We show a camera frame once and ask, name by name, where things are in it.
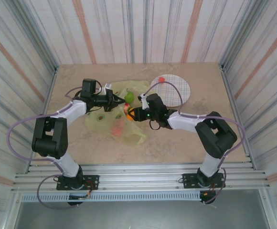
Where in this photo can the orange fruit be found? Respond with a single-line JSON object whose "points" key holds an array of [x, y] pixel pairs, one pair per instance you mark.
{"points": [[129, 116]]}

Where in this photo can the green apple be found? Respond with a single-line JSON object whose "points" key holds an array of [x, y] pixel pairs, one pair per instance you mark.
{"points": [[129, 96]]}

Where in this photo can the yellow plastic bag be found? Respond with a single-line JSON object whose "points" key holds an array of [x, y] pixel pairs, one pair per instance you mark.
{"points": [[100, 124]]}

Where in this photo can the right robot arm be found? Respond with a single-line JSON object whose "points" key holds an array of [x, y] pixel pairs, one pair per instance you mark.
{"points": [[186, 121]]}

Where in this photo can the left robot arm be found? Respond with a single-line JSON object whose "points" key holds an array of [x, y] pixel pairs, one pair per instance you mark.
{"points": [[74, 108]]}

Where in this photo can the white checked round plate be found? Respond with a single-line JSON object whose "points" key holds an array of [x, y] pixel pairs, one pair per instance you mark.
{"points": [[176, 90]]}

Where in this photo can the small pink fruit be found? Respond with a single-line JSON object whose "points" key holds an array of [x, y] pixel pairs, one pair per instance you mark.
{"points": [[161, 79]]}

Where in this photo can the black mounting plate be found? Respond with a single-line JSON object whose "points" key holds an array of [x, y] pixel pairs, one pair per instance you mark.
{"points": [[93, 182], [188, 181]]}

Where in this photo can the aluminium side rail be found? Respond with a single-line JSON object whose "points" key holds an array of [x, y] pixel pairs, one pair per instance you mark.
{"points": [[236, 114], [50, 95]]}

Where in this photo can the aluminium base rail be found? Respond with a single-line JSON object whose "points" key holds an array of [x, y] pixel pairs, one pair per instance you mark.
{"points": [[141, 171]]}

